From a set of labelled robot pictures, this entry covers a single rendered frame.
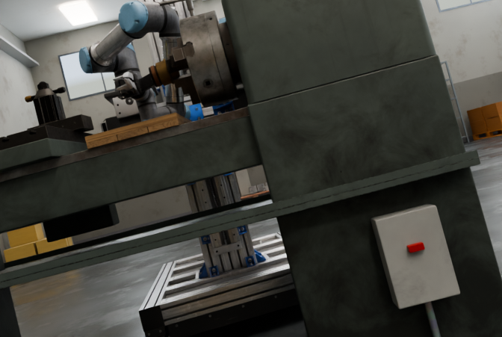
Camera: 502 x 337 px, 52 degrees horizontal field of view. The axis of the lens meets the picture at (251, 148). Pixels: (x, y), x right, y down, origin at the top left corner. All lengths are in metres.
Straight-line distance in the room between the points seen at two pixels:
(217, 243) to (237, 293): 0.31
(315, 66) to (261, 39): 0.18
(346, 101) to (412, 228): 0.42
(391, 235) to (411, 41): 0.59
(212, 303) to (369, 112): 1.10
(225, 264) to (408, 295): 1.19
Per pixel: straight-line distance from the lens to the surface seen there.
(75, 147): 1.89
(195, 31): 1.71
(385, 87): 1.61
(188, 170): 1.63
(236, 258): 2.56
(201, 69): 1.68
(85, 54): 2.36
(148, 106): 2.08
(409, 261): 1.56
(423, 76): 1.65
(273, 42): 1.60
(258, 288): 2.25
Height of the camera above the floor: 0.66
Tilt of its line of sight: 3 degrees up
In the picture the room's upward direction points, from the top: 15 degrees counter-clockwise
